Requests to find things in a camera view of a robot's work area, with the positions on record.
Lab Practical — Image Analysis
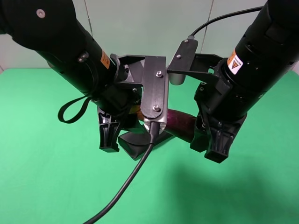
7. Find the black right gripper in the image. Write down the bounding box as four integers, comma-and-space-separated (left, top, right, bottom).
190, 56, 264, 164

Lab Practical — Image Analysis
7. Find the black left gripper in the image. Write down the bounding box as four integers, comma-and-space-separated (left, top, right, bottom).
93, 54, 150, 153

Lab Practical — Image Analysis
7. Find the purple eggplant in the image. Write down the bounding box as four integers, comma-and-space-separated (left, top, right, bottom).
136, 109, 197, 142

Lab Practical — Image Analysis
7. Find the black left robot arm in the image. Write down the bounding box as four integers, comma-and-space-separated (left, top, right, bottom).
0, 0, 137, 152

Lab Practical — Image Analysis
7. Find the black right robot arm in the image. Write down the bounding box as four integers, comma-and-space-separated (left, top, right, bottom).
190, 0, 299, 163

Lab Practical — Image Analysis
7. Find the black leather glasses case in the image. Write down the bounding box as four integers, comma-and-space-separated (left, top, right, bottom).
118, 131, 175, 161

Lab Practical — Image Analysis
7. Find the black left camera cable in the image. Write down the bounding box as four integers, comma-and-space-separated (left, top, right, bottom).
83, 121, 160, 224

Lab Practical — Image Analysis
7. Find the black camera cable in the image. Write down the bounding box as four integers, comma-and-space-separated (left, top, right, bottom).
83, 121, 160, 224
188, 6, 263, 42

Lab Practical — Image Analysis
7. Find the black looped strap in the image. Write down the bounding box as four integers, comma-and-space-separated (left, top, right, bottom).
58, 95, 91, 124

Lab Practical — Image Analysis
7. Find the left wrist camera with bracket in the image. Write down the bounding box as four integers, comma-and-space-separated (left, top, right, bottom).
118, 55, 169, 133

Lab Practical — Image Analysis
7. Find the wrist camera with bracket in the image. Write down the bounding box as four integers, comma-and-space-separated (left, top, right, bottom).
167, 39, 222, 85
118, 55, 169, 133

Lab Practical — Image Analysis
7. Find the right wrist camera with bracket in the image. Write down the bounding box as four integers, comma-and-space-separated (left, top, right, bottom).
167, 39, 222, 85

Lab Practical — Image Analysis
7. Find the black right camera cable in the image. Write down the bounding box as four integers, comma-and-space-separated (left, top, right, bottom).
188, 6, 263, 42

